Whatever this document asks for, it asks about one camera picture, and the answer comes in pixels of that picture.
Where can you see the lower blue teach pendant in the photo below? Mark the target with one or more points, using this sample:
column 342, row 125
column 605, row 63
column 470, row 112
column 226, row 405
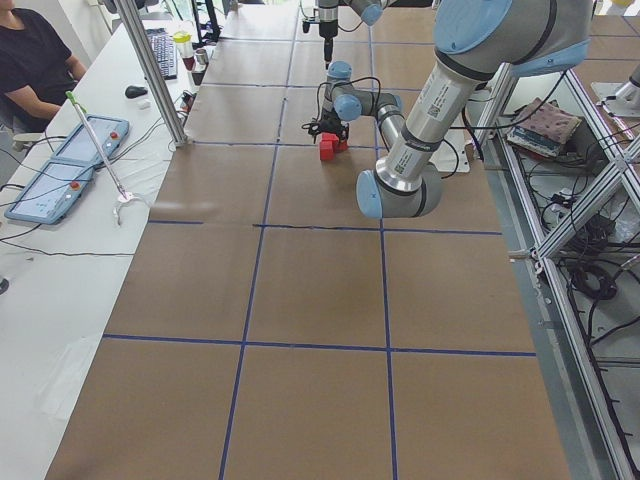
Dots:
column 51, row 193

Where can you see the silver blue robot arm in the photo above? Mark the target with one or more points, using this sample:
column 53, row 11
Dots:
column 472, row 39
column 325, row 14

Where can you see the metal cup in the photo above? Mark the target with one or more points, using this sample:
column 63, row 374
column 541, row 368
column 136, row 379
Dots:
column 201, row 57

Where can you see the yellow lid cup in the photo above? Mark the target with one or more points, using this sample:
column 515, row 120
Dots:
column 182, row 40

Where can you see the stack of books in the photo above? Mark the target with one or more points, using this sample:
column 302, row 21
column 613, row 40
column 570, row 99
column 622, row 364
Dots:
column 543, row 128

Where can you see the red block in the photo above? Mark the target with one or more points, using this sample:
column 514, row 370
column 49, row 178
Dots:
column 326, row 150
column 329, row 139
column 339, row 145

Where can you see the person in black shirt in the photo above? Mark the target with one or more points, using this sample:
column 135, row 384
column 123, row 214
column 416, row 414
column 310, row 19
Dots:
column 37, row 67

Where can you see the aluminium frame post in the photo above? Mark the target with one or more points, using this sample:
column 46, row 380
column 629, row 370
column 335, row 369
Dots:
column 129, row 15

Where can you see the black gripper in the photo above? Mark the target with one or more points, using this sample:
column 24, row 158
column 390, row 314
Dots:
column 332, row 123
column 326, row 35

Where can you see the black computer mouse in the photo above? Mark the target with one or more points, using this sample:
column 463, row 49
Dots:
column 134, row 91

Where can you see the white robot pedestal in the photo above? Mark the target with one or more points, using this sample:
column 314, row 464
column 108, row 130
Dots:
column 451, row 158

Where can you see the black keyboard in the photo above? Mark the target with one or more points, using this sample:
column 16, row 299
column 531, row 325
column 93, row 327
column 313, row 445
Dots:
column 165, row 52

